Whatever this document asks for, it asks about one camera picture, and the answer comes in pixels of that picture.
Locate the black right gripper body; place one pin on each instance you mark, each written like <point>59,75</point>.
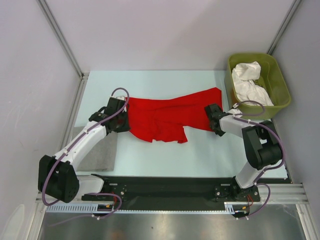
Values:
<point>218,132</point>

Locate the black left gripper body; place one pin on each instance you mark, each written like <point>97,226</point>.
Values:
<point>122,125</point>

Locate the red t shirt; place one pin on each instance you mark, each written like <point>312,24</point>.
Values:
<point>164,120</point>

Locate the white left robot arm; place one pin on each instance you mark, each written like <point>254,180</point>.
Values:
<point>75,155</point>

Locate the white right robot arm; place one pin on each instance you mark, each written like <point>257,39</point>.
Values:
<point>262,147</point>

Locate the folded grey t shirt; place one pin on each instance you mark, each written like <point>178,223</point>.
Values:
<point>102,157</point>

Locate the light blue table mat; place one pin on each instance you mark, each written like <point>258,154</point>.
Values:
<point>204,155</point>

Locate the white crumpled t shirt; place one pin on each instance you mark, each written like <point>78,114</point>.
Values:
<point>244,77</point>

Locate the green plastic bin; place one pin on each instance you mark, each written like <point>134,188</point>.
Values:
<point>271,79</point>

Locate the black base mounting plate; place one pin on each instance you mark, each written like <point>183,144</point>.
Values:
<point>177,184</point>

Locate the white slotted cable duct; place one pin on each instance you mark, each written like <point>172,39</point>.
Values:
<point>96,208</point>

